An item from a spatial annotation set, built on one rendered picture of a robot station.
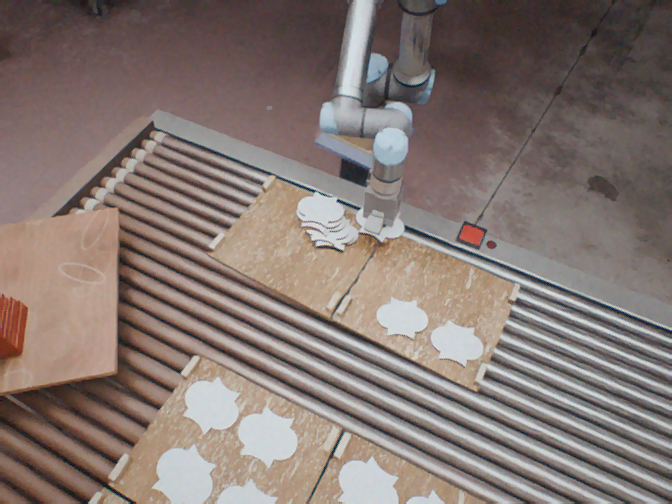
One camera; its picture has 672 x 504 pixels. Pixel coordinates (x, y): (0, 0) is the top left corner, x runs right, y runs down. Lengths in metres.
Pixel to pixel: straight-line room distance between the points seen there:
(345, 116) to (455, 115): 2.24
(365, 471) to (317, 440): 0.13
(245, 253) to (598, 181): 2.35
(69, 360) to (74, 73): 2.92
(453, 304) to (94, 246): 0.98
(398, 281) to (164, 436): 0.72
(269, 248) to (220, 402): 0.47
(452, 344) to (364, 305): 0.25
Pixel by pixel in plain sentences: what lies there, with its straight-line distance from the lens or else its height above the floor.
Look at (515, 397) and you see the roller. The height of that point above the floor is 0.92.
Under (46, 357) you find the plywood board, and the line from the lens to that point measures 1.40.
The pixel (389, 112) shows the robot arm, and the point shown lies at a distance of 1.29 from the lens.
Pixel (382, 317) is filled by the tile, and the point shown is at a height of 0.95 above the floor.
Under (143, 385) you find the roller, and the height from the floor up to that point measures 0.92.
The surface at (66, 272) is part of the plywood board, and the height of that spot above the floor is 1.04.
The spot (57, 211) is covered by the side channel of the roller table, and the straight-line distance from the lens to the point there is 1.79.
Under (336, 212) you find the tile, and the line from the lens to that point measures 1.52.
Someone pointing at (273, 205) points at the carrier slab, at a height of 0.94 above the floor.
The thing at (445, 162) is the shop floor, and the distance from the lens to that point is 3.16.
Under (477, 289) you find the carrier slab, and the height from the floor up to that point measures 0.94.
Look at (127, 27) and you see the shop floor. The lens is 4.41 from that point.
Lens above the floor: 2.18
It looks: 54 degrees down
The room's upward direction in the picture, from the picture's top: 2 degrees clockwise
